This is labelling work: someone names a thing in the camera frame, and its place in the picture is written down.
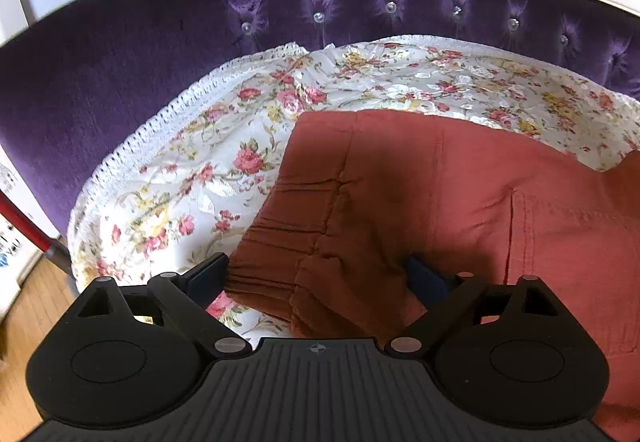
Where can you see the floral sofa cover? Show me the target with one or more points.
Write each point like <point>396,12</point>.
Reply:
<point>200,171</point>

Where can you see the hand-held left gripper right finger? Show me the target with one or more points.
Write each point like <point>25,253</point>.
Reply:
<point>424,281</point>

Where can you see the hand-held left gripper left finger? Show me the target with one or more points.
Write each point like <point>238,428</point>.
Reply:
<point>211,274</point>

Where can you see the rust red pants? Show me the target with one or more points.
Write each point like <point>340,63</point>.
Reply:
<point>450,202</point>

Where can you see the red vacuum stick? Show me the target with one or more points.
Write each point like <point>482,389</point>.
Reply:
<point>30,227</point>

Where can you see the white printed box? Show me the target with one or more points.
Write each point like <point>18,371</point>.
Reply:
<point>15,267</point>

